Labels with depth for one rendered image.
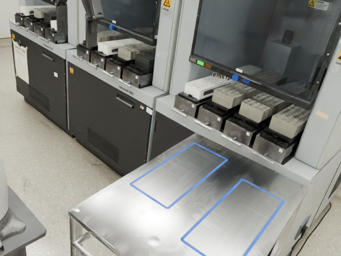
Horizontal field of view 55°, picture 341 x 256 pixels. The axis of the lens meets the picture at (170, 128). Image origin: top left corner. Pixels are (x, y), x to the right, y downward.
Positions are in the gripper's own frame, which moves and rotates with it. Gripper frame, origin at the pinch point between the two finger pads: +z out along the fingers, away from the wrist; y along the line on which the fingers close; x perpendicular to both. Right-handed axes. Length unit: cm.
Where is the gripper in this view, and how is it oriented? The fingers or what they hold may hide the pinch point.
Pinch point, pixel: (76, 35)
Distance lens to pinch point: 93.4
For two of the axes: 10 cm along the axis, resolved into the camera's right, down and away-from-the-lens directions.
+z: -1.3, 8.6, 4.9
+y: 7.2, 4.2, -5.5
